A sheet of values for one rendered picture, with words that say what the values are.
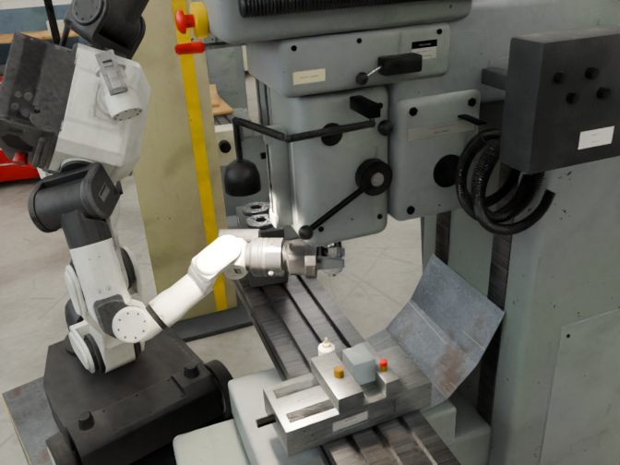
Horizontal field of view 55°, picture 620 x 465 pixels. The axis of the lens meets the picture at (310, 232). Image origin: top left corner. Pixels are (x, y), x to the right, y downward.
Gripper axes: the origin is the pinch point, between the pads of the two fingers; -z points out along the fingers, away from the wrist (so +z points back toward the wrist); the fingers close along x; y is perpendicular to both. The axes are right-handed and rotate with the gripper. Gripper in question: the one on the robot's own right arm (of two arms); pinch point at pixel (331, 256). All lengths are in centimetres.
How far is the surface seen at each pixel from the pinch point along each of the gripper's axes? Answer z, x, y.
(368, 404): -8.2, -19.9, 25.0
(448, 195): -24.9, -1.6, -15.6
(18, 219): 265, 290, 126
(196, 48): 25, -2, -47
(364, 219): -7.5, -7.5, -13.0
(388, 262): -25, 215, 123
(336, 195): -1.9, -10.1, -19.5
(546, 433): -54, -1, 51
